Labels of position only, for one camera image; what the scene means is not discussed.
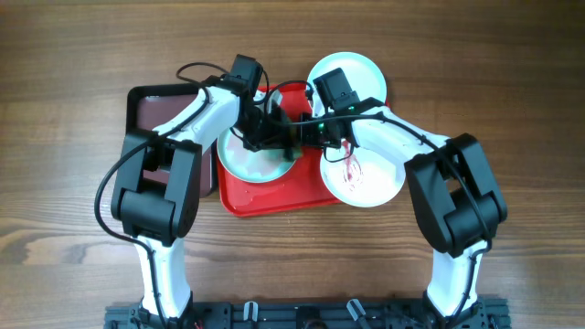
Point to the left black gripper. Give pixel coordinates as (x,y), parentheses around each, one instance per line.
(281,136)

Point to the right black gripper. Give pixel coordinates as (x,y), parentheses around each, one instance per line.
(308,136)

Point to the light blue plate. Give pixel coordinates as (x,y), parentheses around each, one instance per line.
(251,167)
(364,77)

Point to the white stained plate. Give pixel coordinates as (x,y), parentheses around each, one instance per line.
(359,177)

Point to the green yellow sponge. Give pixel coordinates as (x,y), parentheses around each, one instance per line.
(297,153)

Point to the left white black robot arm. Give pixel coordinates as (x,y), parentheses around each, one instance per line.
(157,178)

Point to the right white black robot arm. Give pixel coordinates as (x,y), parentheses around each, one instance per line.
(457,202)

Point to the red plastic tray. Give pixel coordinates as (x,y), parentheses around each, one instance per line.
(301,187)

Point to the black tray brown inside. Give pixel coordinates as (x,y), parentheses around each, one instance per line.
(150,106)

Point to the light blue plate top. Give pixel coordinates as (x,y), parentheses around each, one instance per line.
(364,77)

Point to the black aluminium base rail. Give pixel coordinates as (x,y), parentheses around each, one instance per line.
(398,313)

